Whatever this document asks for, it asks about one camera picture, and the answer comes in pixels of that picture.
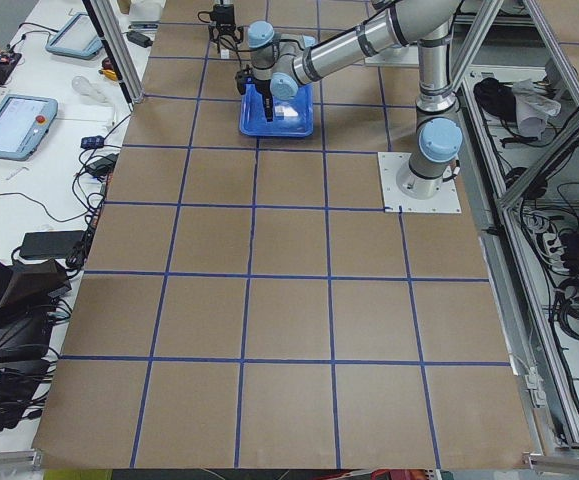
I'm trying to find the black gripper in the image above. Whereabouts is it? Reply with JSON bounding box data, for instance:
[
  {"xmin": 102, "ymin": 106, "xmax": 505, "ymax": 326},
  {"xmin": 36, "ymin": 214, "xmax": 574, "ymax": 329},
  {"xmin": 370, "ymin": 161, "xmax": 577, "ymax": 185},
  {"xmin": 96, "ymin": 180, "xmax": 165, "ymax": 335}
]
[
  {"xmin": 235, "ymin": 68, "xmax": 274, "ymax": 122},
  {"xmin": 209, "ymin": 4, "xmax": 243, "ymax": 54}
]

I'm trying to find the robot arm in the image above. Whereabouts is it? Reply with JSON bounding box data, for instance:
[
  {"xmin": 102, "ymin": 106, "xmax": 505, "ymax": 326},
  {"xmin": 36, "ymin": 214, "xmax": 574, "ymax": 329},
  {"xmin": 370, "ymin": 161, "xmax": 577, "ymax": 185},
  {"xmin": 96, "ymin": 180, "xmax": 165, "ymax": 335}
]
[{"xmin": 235, "ymin": 1, "xmax": 463, "ymax": 200}]

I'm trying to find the blue plastic tray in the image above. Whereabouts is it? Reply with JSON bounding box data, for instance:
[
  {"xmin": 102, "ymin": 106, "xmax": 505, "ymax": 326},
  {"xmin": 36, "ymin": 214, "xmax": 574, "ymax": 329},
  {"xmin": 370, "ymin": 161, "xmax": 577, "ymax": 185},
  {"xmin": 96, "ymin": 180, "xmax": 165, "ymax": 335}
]
[{"xmin": 239, "ymin": 85, "xmax": 313, "ymax": 138}]

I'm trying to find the teach pendant far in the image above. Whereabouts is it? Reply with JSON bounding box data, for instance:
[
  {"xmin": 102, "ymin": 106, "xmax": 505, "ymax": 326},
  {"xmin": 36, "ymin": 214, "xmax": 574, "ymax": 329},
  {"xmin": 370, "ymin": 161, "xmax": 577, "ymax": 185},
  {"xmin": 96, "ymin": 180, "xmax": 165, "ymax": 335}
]
[{"xmin": 45, "ymin": 12, "xmax": 103, "ymax": 60}]

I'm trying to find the teach pendant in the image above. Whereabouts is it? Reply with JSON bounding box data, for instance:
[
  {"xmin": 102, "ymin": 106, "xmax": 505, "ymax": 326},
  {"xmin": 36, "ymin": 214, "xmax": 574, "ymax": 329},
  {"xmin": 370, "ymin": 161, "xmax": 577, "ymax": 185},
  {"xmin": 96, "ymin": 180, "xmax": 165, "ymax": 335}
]
[
  {"xmin": 45, "ymin": 12, "xmax": 103, "ymax": 60},
  {"xmin": 0, "ymin": 94, "xmax": 58, "ymax": 161}
]

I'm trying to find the small blue device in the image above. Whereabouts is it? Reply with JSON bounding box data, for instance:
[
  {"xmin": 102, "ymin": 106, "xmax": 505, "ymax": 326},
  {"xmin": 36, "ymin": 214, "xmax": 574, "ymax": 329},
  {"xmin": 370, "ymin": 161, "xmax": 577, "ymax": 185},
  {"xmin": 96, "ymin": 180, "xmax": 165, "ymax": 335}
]
[{"xmin": 80, "ymin": 135, "xmax": 105, "ymax": 150}]

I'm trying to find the teach pendant near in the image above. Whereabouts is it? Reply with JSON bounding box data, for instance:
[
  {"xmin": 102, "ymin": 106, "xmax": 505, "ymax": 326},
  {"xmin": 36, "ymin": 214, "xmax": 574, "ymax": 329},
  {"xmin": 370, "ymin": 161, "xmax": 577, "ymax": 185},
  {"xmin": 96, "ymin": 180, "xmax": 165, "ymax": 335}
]
[{"xmin": 0, "ymin": 94, "xmax": 58, "ymax": 161}]

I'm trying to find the black power brick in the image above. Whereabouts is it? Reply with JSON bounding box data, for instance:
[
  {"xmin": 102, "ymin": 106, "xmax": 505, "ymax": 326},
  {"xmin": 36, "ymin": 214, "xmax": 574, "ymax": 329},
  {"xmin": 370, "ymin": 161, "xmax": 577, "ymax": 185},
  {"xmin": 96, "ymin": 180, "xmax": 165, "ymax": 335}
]
[{"xmin": 19, "ymin": 230, "xmax": 85, "ymax": 260}]

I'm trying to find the crumpled grey cloth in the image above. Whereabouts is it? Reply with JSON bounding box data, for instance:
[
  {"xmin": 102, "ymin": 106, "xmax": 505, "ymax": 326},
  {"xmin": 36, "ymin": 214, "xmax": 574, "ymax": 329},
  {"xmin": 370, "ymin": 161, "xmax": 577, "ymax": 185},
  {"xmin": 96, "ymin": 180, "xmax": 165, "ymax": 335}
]
[{"xmin": 511, "ymin": 79, "xmax": 561, "ymax": 140}]

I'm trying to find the aluminium frame post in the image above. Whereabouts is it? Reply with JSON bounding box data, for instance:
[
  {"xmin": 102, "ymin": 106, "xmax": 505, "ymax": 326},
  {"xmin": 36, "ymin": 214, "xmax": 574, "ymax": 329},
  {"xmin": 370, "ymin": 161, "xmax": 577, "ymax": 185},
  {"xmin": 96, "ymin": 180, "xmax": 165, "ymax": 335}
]
[{"xmin": 82, "ymin": 0, "xmax": 144, "ymax": 105}]

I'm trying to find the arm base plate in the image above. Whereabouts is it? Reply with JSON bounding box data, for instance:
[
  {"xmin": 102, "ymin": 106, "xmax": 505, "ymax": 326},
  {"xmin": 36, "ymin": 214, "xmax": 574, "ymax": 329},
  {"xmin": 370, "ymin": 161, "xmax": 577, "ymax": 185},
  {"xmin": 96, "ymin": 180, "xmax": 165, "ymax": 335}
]
[{"xmin": 377, "ymin": 152, "xmax": 462, "ymax": 214}]

